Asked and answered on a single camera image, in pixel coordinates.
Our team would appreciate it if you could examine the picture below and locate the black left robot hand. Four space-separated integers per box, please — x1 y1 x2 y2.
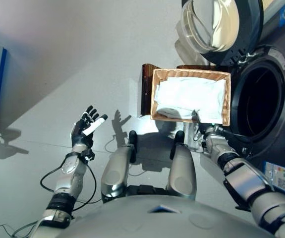
70 105 108 146

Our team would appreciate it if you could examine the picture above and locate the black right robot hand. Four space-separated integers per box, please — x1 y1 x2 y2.
195 109 225 136

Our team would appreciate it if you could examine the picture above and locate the white basket liner cloth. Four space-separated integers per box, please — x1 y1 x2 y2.
153 76 227 122

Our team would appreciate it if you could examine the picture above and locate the washing machine glass door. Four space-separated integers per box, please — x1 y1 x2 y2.
180 0 264 65

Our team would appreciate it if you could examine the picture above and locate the wicker laundry basket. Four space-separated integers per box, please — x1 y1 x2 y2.
150 68 231 126

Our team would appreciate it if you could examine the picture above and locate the silver right robot leg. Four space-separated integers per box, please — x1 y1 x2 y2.
166 130 197 201

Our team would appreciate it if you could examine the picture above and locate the silver robot leg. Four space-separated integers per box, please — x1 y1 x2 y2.
166 130 197 201
100 130 138 198

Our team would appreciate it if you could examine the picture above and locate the silver left robot leg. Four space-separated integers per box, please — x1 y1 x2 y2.
100 130 138 198

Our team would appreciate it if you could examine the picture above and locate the glossy brown stand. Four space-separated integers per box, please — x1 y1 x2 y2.
139 63 215 117

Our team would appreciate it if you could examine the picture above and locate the blue energy label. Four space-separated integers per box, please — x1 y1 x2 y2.
262 161 285 193

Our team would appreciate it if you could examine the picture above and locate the blue white chest emblem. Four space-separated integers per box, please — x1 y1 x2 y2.
147 203 181 214

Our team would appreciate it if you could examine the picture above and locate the grey robot torso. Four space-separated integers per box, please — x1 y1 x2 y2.
15 194 277 238

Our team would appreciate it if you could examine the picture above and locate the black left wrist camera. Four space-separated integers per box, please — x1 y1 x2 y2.
81 150 95 162

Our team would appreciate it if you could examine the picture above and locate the thin white floor cable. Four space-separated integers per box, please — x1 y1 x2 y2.
104 135 123 154

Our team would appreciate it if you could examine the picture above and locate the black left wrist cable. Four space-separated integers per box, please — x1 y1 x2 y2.
40 156 97 211

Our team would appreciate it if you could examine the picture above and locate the thin black floor cable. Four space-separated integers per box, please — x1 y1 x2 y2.
0 215 38 236

